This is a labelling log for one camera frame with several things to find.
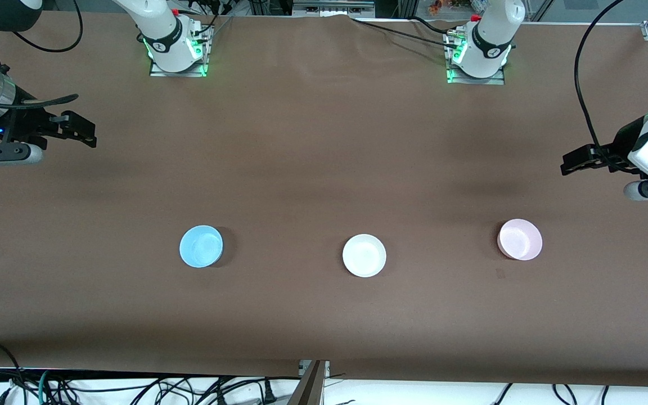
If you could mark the white bowl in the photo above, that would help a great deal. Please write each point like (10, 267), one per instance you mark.
(364, 255)

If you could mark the brown table cover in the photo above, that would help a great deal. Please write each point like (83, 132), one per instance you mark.
(324, 140)

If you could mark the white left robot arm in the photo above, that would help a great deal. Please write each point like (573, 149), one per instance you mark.
(495, 28)

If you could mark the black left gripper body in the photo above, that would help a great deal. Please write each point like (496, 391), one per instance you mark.
(620, 143)

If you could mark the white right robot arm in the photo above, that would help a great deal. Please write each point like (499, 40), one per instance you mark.
(161, 34)

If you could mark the orange toy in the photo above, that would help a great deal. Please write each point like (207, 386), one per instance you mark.
(436, 5)

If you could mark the pink bowl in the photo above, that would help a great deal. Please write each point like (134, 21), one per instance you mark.
(518, 239)

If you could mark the light blue bowl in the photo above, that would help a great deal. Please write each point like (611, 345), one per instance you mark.
(200, 246)

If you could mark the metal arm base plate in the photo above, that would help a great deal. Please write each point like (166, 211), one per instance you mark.
(493, 80)
(161, 73)

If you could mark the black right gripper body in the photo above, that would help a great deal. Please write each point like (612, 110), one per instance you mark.
(22, 121)

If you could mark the aluminium frame rail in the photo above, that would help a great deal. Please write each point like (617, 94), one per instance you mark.
(332, 7)

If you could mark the aluminium frame post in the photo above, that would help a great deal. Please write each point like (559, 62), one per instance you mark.
(313, 388)

